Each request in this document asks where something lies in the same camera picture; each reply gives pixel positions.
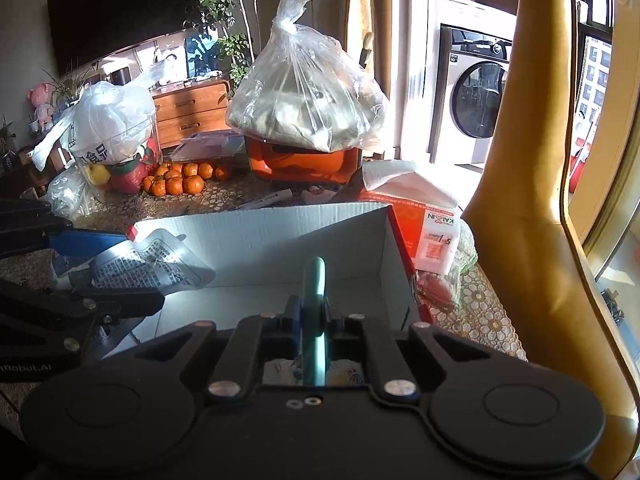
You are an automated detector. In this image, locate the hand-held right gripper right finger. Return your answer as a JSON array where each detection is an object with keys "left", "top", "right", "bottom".
[{"left": 320, "top": 300, "right": 493, "bottom": 403}]

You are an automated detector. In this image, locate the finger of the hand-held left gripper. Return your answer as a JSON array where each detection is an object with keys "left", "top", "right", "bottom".
[
  {"left": 0, "top": 199, "right": 128, "bottom": 265},
  {"left": 0, "top": 277, "right": 166, "bottom": 361}
]

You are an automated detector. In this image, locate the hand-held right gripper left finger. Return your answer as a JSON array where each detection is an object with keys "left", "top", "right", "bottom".
[{"left": 131, "top": 295, "right": 303, "bottom": 403}]

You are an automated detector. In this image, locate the silver printed sachet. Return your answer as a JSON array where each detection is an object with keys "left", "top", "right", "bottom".
[{"left": 89, "top": 228, "right": 217, "bottom": 292}]

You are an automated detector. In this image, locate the red cardboard box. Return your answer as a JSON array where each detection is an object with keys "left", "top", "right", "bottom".
[{"left": 100, "top": 202, "right": 435, "bottom": 361}]

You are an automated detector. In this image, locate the clear bag of greens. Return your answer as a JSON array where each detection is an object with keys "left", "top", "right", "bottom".
[{"left": 45, "top": 165, "right": 103, "bottom": 221}]

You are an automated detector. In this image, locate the yellow apple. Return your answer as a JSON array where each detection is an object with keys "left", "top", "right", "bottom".
[{"left": 86, "top": 162, "right": 112, "bottom": 187}]

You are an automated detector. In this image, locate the pile of tangerines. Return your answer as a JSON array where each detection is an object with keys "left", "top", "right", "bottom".
[{"left": 140, "top": 160, "right": 233, "bottom": 197}]

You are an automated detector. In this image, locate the white tube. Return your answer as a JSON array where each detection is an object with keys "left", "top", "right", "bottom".
[{"left": 239, "top": 188, "right": 294, "bottom": 211}]

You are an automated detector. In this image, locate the net-wrapped fruit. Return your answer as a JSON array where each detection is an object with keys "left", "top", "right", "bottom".
[{"left": 415, "top": 220, "right": 480, "bottom": 312}]

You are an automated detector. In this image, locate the white plastic shopping bag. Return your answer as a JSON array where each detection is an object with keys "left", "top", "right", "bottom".
[{"left": 32, "top": 61, "right": 173, "bottom": 172}]

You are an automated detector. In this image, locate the red white tissue pack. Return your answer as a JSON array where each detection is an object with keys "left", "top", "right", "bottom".
[{"left": 357, "top": 160, "right": 462, "bottom": 277}]

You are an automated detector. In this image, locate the pink plush doll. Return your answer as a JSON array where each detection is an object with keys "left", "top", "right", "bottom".
[{"left": 27, "top": 84, "right": 56, "bottom": 133}]

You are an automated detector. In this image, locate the grass plant in vase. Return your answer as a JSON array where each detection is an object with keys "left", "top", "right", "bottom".
[{"left": 42, "top": 60, "right": 101, "bottom": 106}]

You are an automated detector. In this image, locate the clear plastic lidded box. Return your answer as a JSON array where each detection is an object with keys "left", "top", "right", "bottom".
[{"left": 170, "top": 129, "right": 248, "bottom": 167}]

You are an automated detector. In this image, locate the wooden television cabinet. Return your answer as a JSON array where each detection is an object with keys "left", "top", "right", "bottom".
[{"left": 15, "top": 79, "right": 235, "bottom": 173}]

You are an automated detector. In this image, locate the white square appliance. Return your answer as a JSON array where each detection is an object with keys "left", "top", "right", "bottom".
[{"left": 150, "top": 45, "right": 188, "bottom": 86}]

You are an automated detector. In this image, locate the large clear plastic bag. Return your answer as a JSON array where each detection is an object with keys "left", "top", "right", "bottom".
[{"left": 226, "top": 0, "right": 392, "bottom": 153}]

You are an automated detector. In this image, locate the black television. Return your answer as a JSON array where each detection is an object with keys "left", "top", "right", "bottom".
[{"left": 46, "top": 0, "right": 212, "bottom": 77}]

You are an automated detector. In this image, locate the yellow giraffe toy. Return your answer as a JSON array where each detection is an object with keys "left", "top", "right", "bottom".
[{"left": 460, "top": 0, "right": 637, "bottom": 423}]

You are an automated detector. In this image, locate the washing machine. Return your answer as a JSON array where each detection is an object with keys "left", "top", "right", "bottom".
[{"left": 429, "top": 22, "right": 513, "bottom": 167}]

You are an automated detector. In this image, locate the potted green tree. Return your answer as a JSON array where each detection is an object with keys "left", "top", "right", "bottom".
[{"left": 187, "top": 0, "right": 276, "bottom": 101}]

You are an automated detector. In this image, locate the yellow curtain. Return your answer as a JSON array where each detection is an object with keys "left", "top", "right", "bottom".
[{"left": 345, "top": 0, "right": 396, "bottom": 111}]

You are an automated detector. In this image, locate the blue picture frame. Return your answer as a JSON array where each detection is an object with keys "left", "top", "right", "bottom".
[{"left": 184, "top": 30, "right": 223, "bottom": 80}]

